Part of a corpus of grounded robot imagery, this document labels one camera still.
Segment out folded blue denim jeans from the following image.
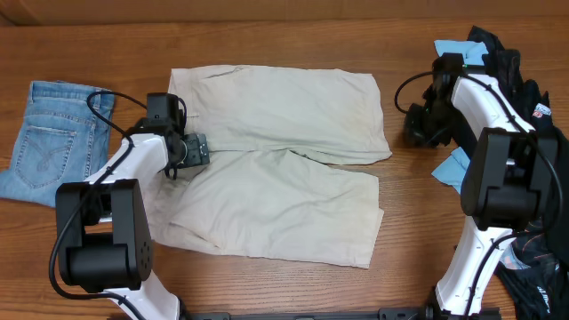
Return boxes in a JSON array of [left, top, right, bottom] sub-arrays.
[[1, 81, 110, 207]]

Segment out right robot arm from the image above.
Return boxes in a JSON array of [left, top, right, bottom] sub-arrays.
[[404, 53, 562, 319]]

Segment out beige khaki shorts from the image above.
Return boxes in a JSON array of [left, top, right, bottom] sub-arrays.
[[146, 65, 391, 268]]

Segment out black patterned garment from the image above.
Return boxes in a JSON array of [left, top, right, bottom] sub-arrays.
[[461, 27, 568, 319]]

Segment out light blue garment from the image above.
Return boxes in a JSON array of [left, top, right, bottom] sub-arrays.
[[430, 39, 490, 195]]

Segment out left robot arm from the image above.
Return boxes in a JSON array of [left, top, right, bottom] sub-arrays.
[[49, 92, 210, 319]]

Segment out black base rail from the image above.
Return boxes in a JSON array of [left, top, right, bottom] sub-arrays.
[[177, 305, 502, 320]]

